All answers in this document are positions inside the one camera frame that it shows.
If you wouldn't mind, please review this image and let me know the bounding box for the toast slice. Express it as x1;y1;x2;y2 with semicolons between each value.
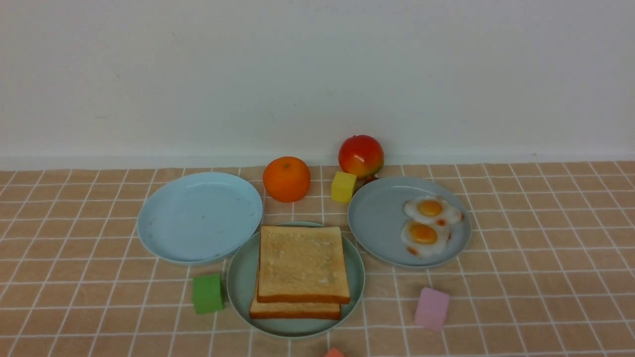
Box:
249;279;342;320
255;226;351;304

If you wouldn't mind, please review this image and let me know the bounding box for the fried egg back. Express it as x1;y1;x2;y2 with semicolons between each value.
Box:
404;196;465;227

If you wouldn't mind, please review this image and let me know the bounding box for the light blue left plate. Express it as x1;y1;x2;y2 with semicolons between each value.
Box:
136;172;263;266

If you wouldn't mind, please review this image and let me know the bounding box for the red-orange cube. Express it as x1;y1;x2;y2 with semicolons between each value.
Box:
324;348;345;357

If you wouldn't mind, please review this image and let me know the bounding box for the green cube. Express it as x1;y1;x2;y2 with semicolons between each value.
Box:
192;273;225;315

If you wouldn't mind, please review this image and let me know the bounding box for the red apple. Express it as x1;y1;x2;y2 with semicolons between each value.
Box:
338;135;384;181

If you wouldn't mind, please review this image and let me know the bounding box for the fried egg front right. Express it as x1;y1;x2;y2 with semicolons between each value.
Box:
400;221;451;258

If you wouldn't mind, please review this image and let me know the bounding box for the teal centre plate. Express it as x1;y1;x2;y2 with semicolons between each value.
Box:
226;222;366;339

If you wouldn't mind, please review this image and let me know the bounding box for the fried egg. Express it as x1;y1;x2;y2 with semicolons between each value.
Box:
400;221;451;258
404;196;465;227

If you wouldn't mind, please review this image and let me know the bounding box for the yellow cube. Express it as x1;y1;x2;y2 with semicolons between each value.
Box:
330;171;358;203

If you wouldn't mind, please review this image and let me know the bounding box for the checked orange tablecloth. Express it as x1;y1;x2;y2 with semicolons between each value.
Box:
0;161;635;357

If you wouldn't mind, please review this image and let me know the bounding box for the grey-blue right plate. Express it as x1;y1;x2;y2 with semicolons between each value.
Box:
347;177;472;269

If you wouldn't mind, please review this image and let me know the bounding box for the pink cube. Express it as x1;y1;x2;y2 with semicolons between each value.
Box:
414;287;450;332

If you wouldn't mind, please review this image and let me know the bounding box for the orange fruit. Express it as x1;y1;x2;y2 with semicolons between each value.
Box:
262;156;311;203

